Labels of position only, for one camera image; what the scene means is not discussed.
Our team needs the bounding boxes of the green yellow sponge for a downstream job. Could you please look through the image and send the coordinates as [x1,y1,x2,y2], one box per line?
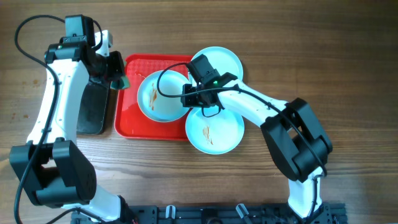
[110,75,130,90]

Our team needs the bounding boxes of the light blue plate back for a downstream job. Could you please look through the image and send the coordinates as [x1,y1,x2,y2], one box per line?
[192,46,244,81]

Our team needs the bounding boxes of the light blue plate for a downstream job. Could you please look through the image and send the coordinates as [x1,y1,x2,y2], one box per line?
[192,46,244,81]
[137,70,189,123]
[185,106,244,155]

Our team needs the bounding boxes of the light blue plate front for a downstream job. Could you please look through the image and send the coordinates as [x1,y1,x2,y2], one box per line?
[185,106,244,155]

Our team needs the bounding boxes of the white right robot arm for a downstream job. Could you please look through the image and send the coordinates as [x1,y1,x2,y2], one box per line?
[182,73,333,222]

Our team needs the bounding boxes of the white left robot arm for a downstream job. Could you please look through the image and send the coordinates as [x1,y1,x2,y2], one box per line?
[9,30,134,223]

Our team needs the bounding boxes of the black water tray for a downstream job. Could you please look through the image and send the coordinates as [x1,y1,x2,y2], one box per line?
[76,80,110,135]

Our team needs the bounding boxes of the red plastic tray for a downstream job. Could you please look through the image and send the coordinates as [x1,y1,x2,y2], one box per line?
[114,53,192,141]

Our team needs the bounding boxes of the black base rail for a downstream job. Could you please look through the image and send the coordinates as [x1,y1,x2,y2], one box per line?
[70,202,348,224]

